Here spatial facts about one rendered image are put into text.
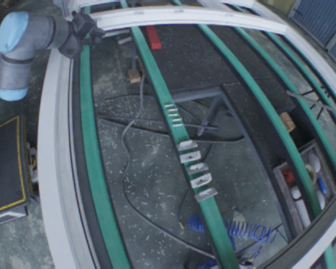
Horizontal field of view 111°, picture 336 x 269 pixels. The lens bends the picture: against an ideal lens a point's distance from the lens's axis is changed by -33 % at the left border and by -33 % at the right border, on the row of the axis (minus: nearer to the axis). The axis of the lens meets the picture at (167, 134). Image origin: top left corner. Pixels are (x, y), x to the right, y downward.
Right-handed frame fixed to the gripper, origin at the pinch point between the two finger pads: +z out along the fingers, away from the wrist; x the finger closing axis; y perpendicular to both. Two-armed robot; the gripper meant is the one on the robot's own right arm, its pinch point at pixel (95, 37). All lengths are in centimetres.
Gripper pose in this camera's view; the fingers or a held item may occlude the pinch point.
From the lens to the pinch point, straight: 64.9
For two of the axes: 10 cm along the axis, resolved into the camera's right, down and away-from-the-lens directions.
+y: -6.0, -7.9, -1.5
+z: 2.6, -3.7, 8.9
